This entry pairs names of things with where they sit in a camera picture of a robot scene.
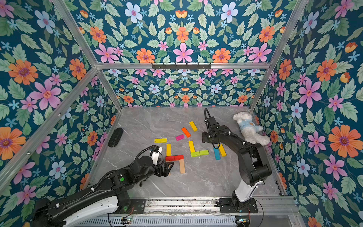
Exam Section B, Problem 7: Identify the magenta block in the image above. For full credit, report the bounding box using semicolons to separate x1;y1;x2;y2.
175;134;185;141

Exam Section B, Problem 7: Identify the metal base rail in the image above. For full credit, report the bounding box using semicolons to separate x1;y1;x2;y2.
131;196;300;216

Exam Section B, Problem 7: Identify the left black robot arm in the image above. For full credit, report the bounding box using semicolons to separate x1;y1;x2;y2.
31;145;174;227

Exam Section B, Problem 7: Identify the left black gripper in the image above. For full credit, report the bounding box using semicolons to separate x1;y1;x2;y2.
134;158;175;184

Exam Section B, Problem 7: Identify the long yellow block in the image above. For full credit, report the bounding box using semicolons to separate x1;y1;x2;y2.
218;144;226;157
166;144;172;157

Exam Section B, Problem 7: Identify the long orange block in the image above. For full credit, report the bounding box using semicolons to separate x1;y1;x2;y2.
181;127;191;138

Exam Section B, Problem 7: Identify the red block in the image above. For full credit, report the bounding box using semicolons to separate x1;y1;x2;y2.
174;155;184;161
165;156;175;162

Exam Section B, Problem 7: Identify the aluminium frame post back left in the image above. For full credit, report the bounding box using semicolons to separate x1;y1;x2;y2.
53;1;122;112

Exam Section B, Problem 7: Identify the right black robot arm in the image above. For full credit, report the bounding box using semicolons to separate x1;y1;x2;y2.
202;109;272;211

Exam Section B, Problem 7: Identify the teal blue block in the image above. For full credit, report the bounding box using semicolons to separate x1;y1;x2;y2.
213;148;221;160

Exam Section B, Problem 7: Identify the horizontal aluminium frame bar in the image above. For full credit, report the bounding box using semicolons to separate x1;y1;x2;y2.
96;62;270;70

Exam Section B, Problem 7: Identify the aluminium frame post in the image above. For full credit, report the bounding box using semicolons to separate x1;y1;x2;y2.
250;0;309;113
53;1;122;112

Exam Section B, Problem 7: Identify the black oval case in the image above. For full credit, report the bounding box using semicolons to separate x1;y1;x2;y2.
108;127;124;148

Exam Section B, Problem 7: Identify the natural wood block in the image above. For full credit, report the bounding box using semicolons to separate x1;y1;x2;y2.
179;159;186;174

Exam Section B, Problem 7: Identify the black hook rail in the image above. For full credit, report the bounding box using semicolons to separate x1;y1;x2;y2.
151;63;212;70

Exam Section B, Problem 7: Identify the aluminium frame post back right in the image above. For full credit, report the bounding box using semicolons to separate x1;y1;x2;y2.
250;0;309;113

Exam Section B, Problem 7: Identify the left aluminium frame bar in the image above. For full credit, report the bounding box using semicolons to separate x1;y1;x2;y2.
1;67;97;194

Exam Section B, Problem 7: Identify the small lime green block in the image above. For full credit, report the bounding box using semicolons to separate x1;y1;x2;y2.
199;150;209;156

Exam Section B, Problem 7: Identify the white teddy bear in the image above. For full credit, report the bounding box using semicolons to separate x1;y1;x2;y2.
233;112;270;146

